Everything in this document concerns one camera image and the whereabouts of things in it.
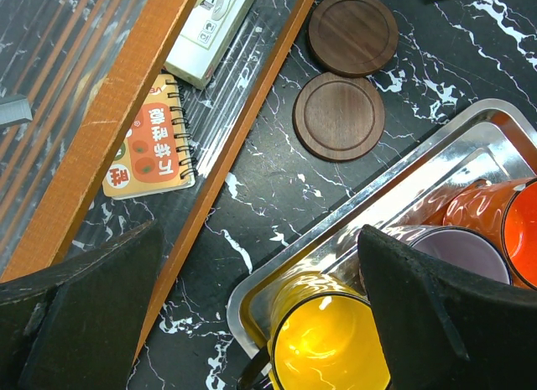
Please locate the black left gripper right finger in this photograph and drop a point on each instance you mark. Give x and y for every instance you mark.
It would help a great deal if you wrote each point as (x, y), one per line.
(442, 327)

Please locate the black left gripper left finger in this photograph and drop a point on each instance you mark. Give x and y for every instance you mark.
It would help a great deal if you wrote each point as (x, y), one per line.
(76, 324)

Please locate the yellow mug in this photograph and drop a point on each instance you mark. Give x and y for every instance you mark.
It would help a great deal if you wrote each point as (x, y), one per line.
(322, 336)

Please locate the dark wooden coaster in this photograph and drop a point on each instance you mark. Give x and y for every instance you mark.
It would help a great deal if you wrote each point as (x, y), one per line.
(353, 38)
(338, 118)

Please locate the purple mug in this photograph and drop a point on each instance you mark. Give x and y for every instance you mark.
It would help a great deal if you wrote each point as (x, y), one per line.
(456, 245)

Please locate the orange wooden shelf rack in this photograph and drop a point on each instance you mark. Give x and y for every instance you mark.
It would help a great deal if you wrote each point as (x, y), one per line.
(65, 203)

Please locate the orange-red mug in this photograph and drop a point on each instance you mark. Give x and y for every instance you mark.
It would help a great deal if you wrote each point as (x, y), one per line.
(505, 213)

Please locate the silver metal tray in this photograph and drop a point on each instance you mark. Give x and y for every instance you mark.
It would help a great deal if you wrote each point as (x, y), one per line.
(490, 141)

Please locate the grey staple strip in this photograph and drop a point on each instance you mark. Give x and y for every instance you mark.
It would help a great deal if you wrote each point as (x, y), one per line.
(14, 110)

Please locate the white cardboard box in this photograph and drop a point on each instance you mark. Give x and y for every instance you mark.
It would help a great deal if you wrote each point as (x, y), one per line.
(204, 39)

